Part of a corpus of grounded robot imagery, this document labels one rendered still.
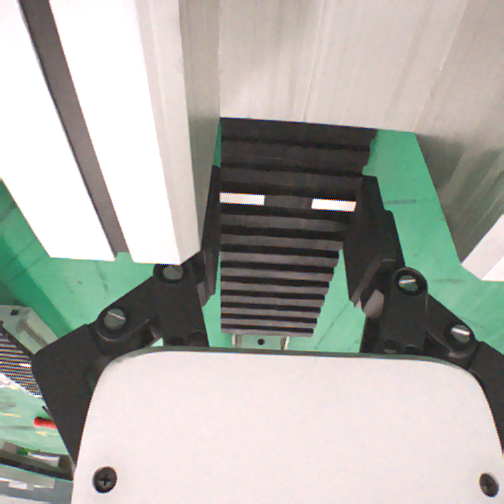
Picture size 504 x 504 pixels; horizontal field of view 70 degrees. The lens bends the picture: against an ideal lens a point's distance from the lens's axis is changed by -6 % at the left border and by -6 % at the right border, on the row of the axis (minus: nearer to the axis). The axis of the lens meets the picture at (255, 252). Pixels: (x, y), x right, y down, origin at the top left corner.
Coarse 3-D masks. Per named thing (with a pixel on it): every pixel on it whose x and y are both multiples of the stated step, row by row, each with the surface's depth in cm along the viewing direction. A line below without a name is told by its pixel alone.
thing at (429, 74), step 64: (0, 0) 3; (64, 0) 3; (128, 0) 3; (192, 0) 4; (256, 0) 6; (320, 0) 6; (384, 0) 6; (448, 0) 6; (0, 64) 3; (64, 64) 3; (128, 64) 3; (192, 64) 4; (256, 64) 7; (320, 64) 7; (384, 64) 7; (448, 64) 7; (0, 128) 4; (64, 128) 4; (128, 128) 4; (192, 128) 5; (384, 128) 9; (448, 128) 7; (64, 192) 5; (128, 192) 5; (192, 192) 5; (448, 192) 7; (64, 256) 6
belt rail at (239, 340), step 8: (240, 336) 27; (248, 336) 27; (256, 336) 27; (264, 336) 27; (272, 336) 27; (280, 336) 27; (240, 344) 28; (248, 344) 26; (256, 344) 26; (264, 344) 26; (272, 344) 26; (280, 344) 28
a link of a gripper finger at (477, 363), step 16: (432, 352) 12; (480, 352) 11; (496, 352) 11; (464, 368) 11; (480, 368) 11; (496, 368) 11; (480, 384) 11; (496, 384) 10; (496, 400) 10; (496, 416) 10
